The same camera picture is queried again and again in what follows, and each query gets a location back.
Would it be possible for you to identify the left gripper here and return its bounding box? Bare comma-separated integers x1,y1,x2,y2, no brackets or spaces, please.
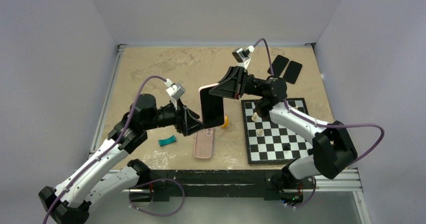
142,96,205,135

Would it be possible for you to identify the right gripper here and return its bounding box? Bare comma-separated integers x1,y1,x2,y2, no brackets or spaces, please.
206,67,264,100

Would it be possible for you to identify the black phone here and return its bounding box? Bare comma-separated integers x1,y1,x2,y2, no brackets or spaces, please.
267,55,289,77
283,61,303,84

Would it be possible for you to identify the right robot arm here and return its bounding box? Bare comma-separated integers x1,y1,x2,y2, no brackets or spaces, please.
209,66,358,187

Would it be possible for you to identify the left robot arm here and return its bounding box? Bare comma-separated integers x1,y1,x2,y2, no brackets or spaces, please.
38,94,204,223

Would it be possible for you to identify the teal curved piece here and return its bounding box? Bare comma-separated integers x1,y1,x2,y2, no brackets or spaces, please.
158,135,177,147

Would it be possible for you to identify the blue and orange block toy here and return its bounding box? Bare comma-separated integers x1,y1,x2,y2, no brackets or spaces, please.
221,116,229,129

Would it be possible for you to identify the white chess piece left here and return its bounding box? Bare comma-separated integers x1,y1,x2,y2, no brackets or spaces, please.
251,112,258,122

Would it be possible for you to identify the white chess piece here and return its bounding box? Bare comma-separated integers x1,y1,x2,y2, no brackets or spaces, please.
257,129,264,136
251,112,258,122

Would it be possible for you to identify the white chess piece lower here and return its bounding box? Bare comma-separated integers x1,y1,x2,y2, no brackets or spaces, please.
257,129,264,136

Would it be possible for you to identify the chessboard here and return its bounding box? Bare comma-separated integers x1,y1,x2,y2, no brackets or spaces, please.
241,99,312,165

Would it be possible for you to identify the black chess piece lower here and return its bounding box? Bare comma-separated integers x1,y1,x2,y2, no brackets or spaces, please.
282,144,291,151

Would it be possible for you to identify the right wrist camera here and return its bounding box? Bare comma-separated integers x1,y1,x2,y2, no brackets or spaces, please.
232,45,255,69

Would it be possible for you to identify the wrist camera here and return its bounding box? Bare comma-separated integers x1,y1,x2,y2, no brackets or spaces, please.
164,78,186,109
232,45,255,69

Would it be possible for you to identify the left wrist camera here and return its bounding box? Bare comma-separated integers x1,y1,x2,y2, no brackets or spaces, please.
164,78,186,109

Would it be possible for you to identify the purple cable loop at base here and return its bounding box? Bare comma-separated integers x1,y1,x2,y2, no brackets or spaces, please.
129,178,186,216

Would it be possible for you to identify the black base frame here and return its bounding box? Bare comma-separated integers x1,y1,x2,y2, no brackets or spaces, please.
135,170,314,201

